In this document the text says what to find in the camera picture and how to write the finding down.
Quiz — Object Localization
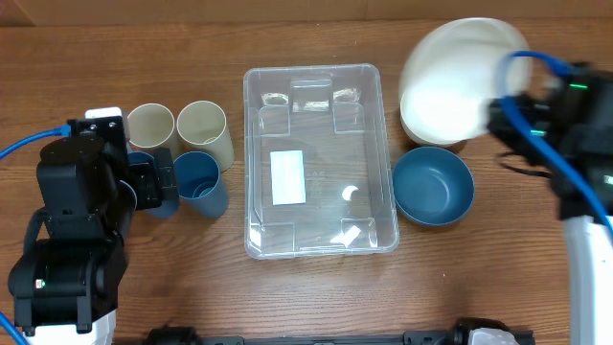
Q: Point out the cream bowl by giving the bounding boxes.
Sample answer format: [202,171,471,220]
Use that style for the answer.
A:
[398,17,529,141]
[399,90,462,147]

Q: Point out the dark blue bowl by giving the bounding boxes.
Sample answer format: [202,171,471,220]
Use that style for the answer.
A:
[393,147,475,226]

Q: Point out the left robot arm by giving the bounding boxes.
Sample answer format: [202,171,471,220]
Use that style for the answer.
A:
[1,107,179,344]

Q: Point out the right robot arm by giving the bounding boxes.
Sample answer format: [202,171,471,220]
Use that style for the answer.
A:
[488,62,612,344]

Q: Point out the white label in container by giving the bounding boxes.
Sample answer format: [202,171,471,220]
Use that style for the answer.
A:
[270,150,306,205]

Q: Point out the clear plastic storage container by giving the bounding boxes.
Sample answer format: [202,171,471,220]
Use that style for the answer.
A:
[243,63,399,260]

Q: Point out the dark blue tall cup left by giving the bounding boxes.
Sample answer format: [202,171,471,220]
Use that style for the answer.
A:
[125,150,182,220]

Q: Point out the dark blue tall cup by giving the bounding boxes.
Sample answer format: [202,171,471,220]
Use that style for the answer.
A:
[125,150,182,220]
[174,151,229,219]

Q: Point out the dark blue tall cup right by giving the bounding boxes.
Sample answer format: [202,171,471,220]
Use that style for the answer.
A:
[174,151,229,219]

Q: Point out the cream tall cup left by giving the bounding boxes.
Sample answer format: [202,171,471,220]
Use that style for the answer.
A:
[127,103,183,159]

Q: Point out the cream tall cup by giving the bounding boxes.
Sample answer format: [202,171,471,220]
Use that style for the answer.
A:
[127,103,183,159]
[176,101,235,171]

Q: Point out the cream tall cup right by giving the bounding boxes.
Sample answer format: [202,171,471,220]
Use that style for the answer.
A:
[176,101,235,171]

